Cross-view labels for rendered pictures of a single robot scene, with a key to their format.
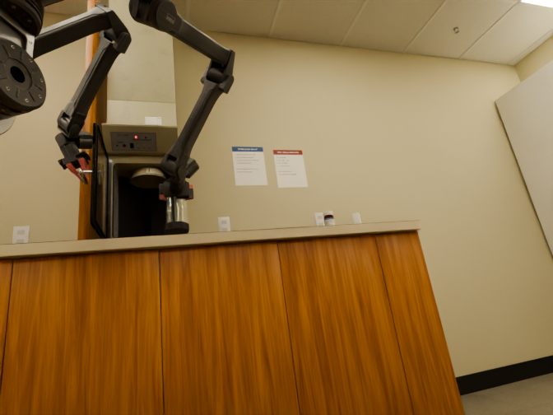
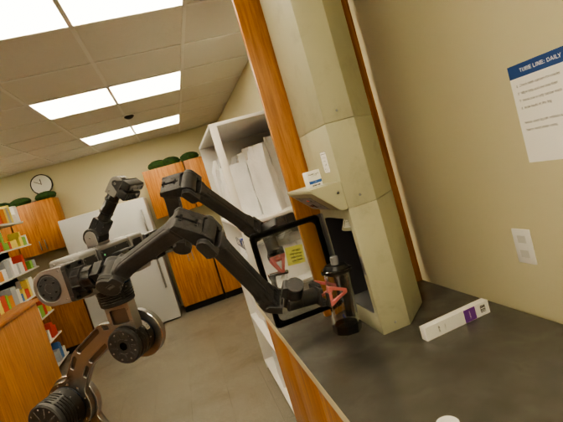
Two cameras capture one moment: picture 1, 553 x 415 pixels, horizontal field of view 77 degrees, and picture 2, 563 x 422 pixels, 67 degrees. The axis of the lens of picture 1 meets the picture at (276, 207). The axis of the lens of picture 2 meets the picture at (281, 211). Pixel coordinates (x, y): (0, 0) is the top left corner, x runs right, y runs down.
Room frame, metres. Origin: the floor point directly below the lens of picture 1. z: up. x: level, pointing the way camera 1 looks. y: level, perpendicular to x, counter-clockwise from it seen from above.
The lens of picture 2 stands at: (1.42, -1.04, 1.60)
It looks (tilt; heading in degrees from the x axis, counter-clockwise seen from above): 5 degrees down; 95
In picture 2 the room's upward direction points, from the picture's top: 16 degrees counter-clockwise
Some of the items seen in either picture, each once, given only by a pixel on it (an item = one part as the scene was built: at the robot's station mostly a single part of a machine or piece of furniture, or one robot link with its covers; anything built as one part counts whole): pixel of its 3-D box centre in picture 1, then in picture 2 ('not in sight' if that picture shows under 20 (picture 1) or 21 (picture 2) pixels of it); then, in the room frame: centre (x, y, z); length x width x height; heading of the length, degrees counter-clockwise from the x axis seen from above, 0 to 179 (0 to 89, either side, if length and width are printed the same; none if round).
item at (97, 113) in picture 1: (98, 128); (332, 146); (1.54, 0.85, 1.64); 0.49 x 0.03 x 1.40; 18
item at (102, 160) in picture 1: (99, 185); (296, 270); (1.25, 0.68, 1.19); 0.30 x 0.01 x 0.40; 19
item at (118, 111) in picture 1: (145, 182); (367, 219); (1.58, 0.63, 1.33); 0.32 x 0.25 x 0.77; 108
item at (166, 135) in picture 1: (141, 140); (314, 199); (1.41, 0.57, 1.46); 0.32 x 0.12 x 0.10; 108
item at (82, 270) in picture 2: not in sight; (85, 277); (0.63, 0.26, 1.45); 0.09 x 0.08 x 0.12; 80
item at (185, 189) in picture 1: (177, 186); (310, 296); (1.30, 0.39, 1.16); 0.10 x 0.07 x 0.07; 111
